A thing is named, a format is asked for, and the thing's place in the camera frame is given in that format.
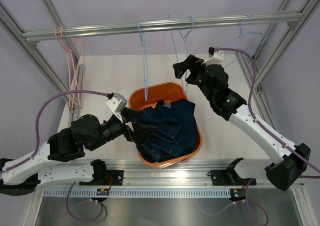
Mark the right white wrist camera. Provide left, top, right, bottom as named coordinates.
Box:
left=201, top=47, right=224, bottom=66

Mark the front aluminium frame rail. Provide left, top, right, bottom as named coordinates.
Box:
left=36, top=159, right=233, bottom=188

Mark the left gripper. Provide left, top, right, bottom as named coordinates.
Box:
left=88, top=107, right=158, bottom=151

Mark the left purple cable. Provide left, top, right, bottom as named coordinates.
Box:
left=0, top=90, right=111, bottom=221

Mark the light blue hanger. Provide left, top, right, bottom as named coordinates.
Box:
left=227, top=14, right=275, bottom=55
left=170, top=16, right=195, bottom=96
left=137, top=20, right=149, bottom=101

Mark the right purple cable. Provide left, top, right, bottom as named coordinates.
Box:
left=219, top=48, right=320, bottom=174

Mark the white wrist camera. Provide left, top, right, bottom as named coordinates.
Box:
left=201, top=47, right=224, bottom=66
left=106, top=93, right=128, bottom=123

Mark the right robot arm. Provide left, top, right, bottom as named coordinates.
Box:
left=173, top=55, right=311, bottom=190

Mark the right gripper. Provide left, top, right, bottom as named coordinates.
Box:
left=173, top=55, right=215, bottom=102

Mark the orange plastic basket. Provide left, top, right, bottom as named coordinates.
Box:
left=129, top=82, right=202, bottom=168

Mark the purple cable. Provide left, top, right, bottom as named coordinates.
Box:
left=219, top=48, right=320, bottom=174
left=0, top=90, right=111, bottom=221

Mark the aluminium hanging rail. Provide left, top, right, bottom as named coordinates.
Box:
left=22, top=11, right=303, bottom=43

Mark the dark blue denim garment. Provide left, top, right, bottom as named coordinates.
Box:
left=137, top=125, right=198, bottom=163

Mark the pink hanger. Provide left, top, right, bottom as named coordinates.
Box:
left=53, top=25, right=78, bottom=109
left=59, top=25, right=86, bottom=109

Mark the white slotted cable duct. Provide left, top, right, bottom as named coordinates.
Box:
left=43, top=188, right=231, bottom=198

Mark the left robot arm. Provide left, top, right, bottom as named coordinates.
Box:
left=0, top=108, right=157, bottom=196

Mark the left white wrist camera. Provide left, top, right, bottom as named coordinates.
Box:
left=106, top=93, right=128, bottom=123

